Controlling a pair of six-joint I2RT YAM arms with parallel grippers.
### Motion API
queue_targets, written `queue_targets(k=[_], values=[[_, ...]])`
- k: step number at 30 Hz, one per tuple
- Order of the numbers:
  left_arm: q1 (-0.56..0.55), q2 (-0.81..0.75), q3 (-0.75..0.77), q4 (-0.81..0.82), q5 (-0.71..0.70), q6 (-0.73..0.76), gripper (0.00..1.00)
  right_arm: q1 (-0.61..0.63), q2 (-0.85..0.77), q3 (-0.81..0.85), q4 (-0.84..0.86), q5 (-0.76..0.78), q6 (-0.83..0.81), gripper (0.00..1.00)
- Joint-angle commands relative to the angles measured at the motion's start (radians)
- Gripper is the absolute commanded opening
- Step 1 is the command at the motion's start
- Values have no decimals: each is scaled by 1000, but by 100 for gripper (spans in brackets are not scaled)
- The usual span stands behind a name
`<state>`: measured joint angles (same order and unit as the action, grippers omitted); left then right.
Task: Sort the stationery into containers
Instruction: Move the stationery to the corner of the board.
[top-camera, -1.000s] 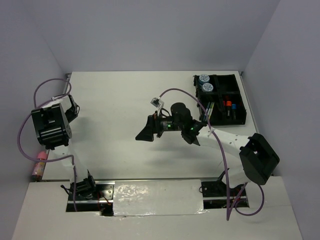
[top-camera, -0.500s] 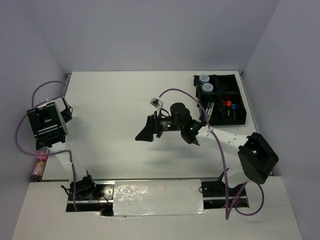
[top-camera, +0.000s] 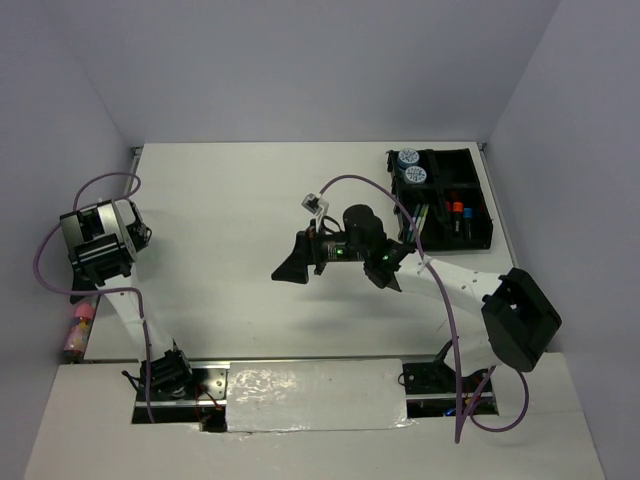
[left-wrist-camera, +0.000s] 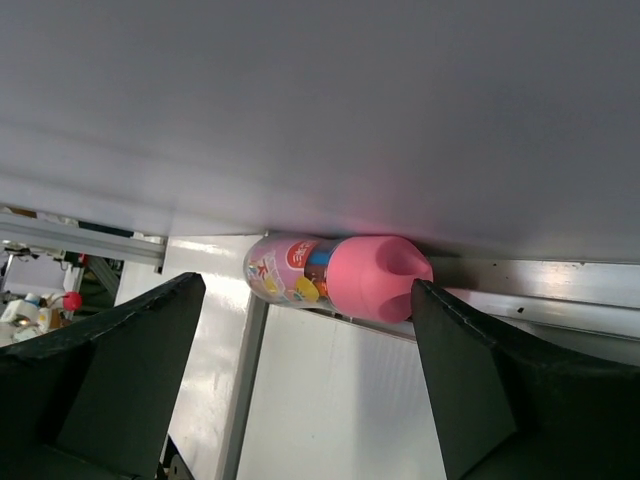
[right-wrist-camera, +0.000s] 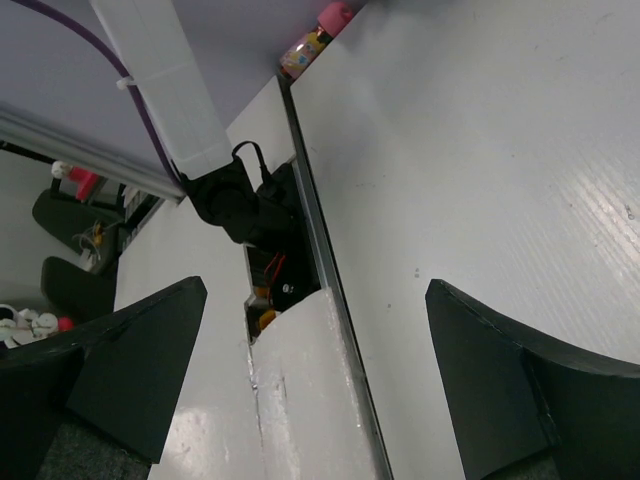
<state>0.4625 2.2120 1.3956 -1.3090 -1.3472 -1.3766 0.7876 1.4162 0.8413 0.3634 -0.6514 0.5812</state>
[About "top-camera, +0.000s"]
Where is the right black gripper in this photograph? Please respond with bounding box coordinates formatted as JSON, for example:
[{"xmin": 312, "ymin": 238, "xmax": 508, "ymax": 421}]
[{"xmin": 272, "ymin": 219, "xmax": 368, "ymax": 284}]

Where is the pink glitter bottle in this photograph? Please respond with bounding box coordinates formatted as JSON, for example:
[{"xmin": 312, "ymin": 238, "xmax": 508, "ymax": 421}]
[{"xmin": 62, "ymin": 301, "xmax": 97, "ymax": 363}]

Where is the blue clear pen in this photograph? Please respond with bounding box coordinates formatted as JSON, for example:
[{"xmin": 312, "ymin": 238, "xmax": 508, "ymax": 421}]
[{"xmin": 405, "ymin": 204, "xmax": 422, "ymax": 243}]

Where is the yellow green pen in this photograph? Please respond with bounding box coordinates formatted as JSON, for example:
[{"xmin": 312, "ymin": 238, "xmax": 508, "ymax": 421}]
[{"xmin": 414, "ymin": 204, "xmax": 430, "ymax": 242}]

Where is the blue glitter jar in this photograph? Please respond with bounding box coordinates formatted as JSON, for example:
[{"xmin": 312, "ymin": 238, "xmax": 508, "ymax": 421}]
[
  {"xmin": 397, "ymin": 148, "xmax": 420, "ymax": 169},
  {"xmin": 403, "ymin": 165, "xmax": 428, "ymax": 185}
]

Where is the orange highlighter marker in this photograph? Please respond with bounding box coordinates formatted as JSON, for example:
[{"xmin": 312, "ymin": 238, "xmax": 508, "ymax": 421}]
[{"xmin": 451, "ymin": 202, "xmax": 464, "ymax": 237}]

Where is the blue highlighter marker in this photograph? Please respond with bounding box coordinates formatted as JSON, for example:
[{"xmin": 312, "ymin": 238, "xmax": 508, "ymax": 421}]
[{"xmin": 463, "ymin": 207, "xmax": 474, "ymax": 241}]

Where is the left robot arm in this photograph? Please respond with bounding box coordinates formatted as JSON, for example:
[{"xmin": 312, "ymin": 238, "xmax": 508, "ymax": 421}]
[{"xmin": 60, "ymin": 199, "xmax": 196, "ymax": 399}]

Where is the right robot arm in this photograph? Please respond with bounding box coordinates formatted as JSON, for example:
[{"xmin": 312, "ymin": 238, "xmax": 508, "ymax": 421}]
[{"xmin": 271, "ymin": 205, "xmax": 562, "ymax": 391}]

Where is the silver foil tape strip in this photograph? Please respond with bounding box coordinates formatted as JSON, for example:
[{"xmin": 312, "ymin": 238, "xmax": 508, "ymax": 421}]
[{"xmin": 226, "ymin": 359, "xmax": 411, "ymax": 433}]

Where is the black divided organizer tray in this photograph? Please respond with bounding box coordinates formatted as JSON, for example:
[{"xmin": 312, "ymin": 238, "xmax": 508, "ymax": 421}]
[{"xmin": 387, "ymin": 148, "xmax": 493, "ymax": 252}]

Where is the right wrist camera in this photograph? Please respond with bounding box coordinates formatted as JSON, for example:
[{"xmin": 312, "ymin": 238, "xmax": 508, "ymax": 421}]
[{"xmin": 301, "ymin": 193, "xmax": 329, "ymax": 230}]

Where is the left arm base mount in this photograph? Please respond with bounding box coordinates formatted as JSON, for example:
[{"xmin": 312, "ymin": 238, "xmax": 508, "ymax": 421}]
[{"xmin": 121, "ymin": 355, "xmax": 228, "ymax": 433}]

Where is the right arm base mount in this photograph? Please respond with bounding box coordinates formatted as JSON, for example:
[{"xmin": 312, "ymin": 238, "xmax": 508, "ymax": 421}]
[{"xmin": 397, "ymin": 341, "xmax": 498, "ymax": 419}]

